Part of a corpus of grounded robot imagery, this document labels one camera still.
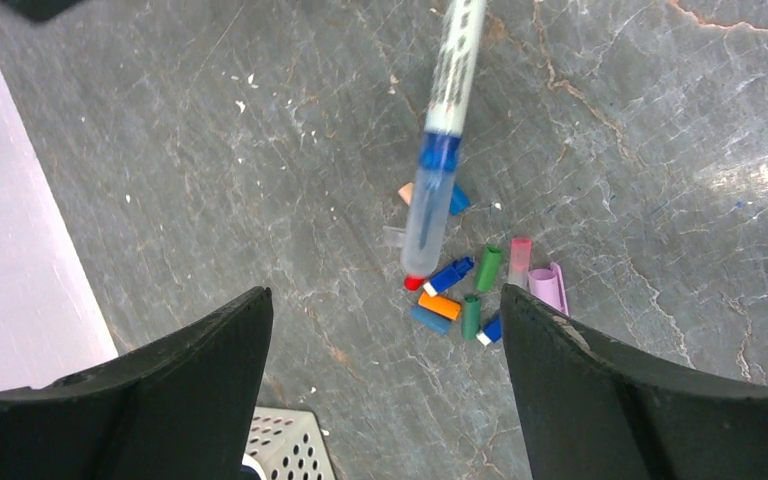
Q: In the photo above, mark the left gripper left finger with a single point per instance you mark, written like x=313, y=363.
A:
x=179, y=407

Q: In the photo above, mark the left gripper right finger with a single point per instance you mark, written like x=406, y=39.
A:
x=593, y=407

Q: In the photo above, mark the pink highlighter cap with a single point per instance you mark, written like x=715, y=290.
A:
x=547, y=284

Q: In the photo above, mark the dark green marker cap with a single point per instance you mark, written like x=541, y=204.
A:
x=471, y=317

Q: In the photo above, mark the small pink pen cap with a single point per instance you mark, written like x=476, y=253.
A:
x=519, y=262

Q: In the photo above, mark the orange marker cap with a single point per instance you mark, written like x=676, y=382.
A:
x=441, y=306

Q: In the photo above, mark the teal marker cap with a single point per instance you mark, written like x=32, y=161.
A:
x=431, y=320

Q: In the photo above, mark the blue whiteboard marker cap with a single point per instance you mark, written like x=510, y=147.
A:
x=448, y=276

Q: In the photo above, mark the red marker cap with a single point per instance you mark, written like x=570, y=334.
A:
x=413, y=283

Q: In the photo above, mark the clear cap blue pen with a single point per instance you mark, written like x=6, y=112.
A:
x=433, y=187

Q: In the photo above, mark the peach marker cap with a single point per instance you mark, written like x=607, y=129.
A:
x=406, y=193

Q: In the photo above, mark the large blue marker cap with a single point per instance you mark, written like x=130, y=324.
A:
x=459, y=201

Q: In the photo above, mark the white plastic basket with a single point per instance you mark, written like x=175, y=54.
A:
x=286, y=444

